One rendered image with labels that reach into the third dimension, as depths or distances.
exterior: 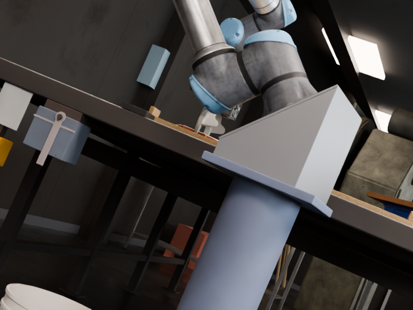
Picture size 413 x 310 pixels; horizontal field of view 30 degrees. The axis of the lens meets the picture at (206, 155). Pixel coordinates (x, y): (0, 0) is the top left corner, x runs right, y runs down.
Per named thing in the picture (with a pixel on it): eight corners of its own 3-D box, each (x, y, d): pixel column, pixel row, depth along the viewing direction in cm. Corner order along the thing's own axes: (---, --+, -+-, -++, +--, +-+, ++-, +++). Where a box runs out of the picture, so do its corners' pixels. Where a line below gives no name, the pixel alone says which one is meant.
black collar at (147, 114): (144, 116, 214) (147, 111, 214) (121, 106, 216) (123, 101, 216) (153, 122, 221) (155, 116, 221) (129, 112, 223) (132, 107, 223)
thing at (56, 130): (55, 171, 215) (81, 112, 216) (14, 153, 219) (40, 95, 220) (70, 177, 226) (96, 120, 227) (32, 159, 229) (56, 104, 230)
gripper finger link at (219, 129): (217, 147, 235) (227, 120, 232) (201, 139, 237) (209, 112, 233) (221, 144, 238) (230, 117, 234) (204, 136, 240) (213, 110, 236)
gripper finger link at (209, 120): (209, 134, 222) (224, 111, 226) (191, 126, 224) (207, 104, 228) (209, 140, 225) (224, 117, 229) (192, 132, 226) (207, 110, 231)
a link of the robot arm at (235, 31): (247, 5, 218) (260, 21, 228) (212, 23, 221) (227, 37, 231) (255, 28, 215) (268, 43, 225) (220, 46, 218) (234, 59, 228)
